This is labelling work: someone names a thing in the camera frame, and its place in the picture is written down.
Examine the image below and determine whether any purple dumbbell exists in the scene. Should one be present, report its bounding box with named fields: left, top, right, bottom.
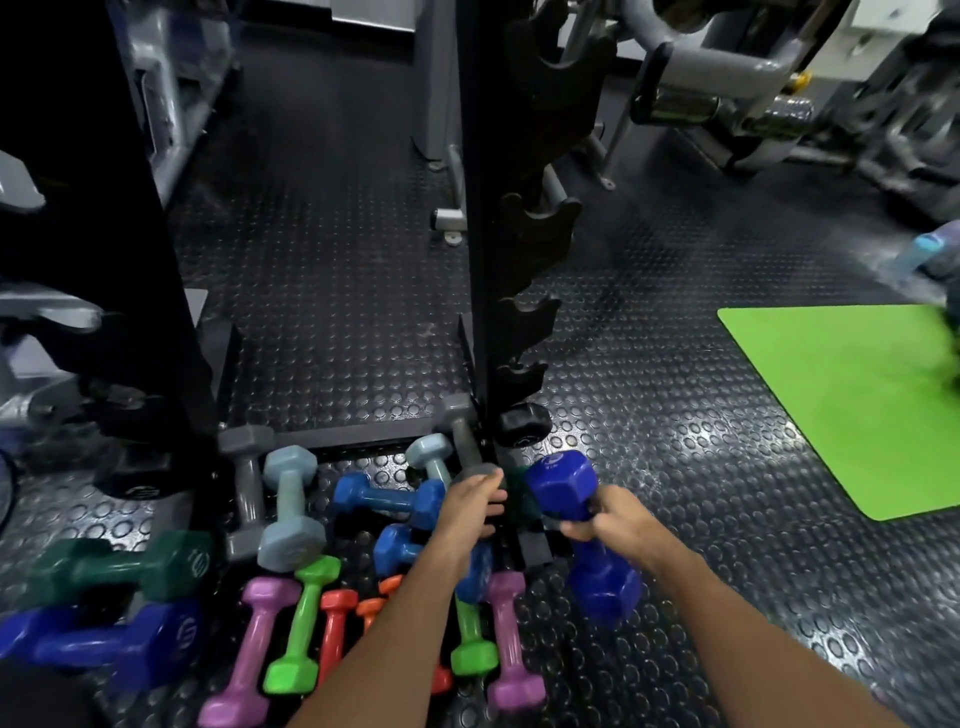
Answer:
left=483, top=570, right=548, bottom=712
left=197, top=576, right=303, bottom=728

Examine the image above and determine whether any black rubber dumbbell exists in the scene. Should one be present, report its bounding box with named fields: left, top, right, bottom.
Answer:
left=495, top=402, right=554, bottom=449
left=93, top=448, right=177, bottom=501

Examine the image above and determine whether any black dumbbell rack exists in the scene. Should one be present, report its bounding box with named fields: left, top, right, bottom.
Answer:
left=0, top=0, right=621, bottom=573

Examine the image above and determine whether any large pale blue dumbbell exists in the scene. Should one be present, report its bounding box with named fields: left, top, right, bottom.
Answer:
left=257, top=445, right=328, bottom=573

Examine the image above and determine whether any grey gym machine frame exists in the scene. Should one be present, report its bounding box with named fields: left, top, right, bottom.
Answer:
left=411, top=0, right=470, bottom=249

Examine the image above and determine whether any dark green dumbbell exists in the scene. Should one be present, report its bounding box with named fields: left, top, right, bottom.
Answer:
left=25, top=529, right=216, bottom=610

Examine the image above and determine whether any green exercise mat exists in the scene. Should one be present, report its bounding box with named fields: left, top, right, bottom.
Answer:
left=717, top=303, right=960, bottom=523

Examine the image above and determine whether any grey cable machine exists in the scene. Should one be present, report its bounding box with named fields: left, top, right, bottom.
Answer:
left=0, top=150, right=106, bottom=459

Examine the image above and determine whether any blue water bottle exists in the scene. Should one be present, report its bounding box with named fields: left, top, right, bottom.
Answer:
left=891, top=219, right=960, bottom=280

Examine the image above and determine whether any grey weight machine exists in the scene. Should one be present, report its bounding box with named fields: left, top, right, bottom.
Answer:
left=558, top=0, right=960, bottom=223

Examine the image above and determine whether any medium blue dumbbell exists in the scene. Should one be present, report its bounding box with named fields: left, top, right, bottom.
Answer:
left=372, top=523, right=494, bottom=605
left=333, top=472, right=448, bottom=532

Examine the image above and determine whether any person's right hand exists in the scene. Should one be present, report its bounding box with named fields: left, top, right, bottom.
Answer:
left=558, top=484, right=669, bottom=572

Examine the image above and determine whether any grey dumbbell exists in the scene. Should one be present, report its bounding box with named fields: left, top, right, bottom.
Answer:
left=438, top=394, right=505, bottom=492
left=219, top=425, right=276, bottom=564

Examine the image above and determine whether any large dark blue dumbbell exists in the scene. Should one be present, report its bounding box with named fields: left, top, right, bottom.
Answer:
left=523, top=450, right=646, bottom=625
left=0, top=597, right=205, bottom=693

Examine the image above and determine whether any lime green dumbbell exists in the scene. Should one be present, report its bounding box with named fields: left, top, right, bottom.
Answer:
left=449, top=596, right=501, bottom=678
left=261, top=555, right=343, bottom=696

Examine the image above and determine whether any person's left forearm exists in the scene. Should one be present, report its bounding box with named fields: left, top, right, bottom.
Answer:
left=287, top=536, right=483, bottom=728

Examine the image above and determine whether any person's right forearm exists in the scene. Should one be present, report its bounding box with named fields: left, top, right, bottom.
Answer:
left=636, top=535, right=905, bottom=728

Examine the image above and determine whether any person's left hand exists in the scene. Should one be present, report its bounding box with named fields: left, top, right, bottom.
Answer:
left=433, top=474, right=509, bottom=557

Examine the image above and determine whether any small pale blue dumbbell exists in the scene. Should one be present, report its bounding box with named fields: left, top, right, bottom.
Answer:
left=405, top=432, right=456, bottom=489

